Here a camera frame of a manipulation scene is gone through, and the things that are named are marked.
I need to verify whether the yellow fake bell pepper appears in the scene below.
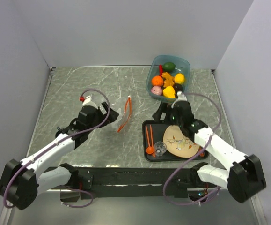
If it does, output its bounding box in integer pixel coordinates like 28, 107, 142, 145
162, 86, 176, 98

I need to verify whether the dark brown fake fruit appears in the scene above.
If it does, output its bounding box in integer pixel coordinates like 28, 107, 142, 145
173, 83, 183, 93

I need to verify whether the purple fake onion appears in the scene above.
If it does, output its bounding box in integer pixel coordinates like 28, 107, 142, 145
151, 86, 162, 96

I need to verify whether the tan fake ginger root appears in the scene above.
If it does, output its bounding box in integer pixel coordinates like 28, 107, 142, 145
162, 72, 175, 88

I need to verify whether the yellow fake lemon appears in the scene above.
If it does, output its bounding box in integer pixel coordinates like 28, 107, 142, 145
174, 73, 186, 85

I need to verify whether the clear zip top bag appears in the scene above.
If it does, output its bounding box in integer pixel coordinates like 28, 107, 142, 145
112, 95, 132, 133

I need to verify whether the orange fake fruit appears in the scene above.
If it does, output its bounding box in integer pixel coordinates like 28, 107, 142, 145
151, 75, 164, 87

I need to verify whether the green fake vegetable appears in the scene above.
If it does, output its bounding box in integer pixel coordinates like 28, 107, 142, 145
162, 62, 176, 72

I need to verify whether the red fake chili pepper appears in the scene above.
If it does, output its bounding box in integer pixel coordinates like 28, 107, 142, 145
158, 64, 163, 76

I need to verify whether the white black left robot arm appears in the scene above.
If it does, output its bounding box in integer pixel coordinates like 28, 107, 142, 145
0, 101, 119, 210

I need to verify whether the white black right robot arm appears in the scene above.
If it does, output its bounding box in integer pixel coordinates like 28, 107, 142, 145
153, 99, 267, 203

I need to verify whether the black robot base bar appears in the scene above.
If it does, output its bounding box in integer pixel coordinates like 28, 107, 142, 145
50, 167, 217, 200

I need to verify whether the beige bird pattern plate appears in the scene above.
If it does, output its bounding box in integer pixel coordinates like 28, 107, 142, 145
163, 125, 200, 158

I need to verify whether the dark teal tape roll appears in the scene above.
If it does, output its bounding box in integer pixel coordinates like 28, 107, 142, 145
55, 127, 64, 138

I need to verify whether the small clear glass cup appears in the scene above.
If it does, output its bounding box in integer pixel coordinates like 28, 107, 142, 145
154, 141, 167, 157

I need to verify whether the teal transparent plastic bin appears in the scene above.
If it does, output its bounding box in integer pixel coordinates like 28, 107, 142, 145
146, 55, 190, 103

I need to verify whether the black plastic tray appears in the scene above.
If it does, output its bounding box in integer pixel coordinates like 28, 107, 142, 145
142, 120, 202, 162

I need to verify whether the orange plastic spoon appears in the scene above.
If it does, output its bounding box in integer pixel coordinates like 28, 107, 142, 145
146, 146, 154, 154

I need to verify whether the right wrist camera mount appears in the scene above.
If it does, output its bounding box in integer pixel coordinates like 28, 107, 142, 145
171, 91, 188, 108

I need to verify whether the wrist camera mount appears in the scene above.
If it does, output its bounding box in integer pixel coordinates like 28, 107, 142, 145
171, 91, 188, 108
80, 95, 98, 108

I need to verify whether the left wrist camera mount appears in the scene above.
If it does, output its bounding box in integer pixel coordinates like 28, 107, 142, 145
80, 95, 98, 108

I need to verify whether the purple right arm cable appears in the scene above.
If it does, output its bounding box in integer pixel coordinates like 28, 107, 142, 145
162, 92, 222, 207

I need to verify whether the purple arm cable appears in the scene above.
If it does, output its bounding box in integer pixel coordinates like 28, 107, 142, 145
162, 92, 222, 207
3, 88, 110, 209

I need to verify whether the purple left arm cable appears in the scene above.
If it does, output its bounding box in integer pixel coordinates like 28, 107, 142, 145
3, 88, 110, 209

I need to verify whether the aluminium frame rail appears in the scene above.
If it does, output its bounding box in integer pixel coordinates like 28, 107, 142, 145
251, 195, 268, 225

